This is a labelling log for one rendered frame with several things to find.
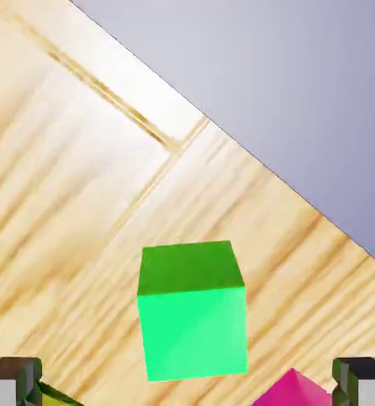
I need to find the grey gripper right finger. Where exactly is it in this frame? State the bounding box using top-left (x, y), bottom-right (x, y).
top-left (331, 356), bottom-right (375, 406)

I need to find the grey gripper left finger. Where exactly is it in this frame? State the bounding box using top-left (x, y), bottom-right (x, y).
top-left (0, 350), bottom-right (44, 406)

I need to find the small magenta cube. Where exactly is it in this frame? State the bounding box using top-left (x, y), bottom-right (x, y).
top-left (252, 367), bottom-right (334, 406)

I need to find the small yellow-green cube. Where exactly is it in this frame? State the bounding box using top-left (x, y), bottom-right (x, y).
top-left (31, 381), bottom-right (84, 406)

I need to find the small green cube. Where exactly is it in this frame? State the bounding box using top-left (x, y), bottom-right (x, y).
top-left (136, 239), bottom-right (249, 383)

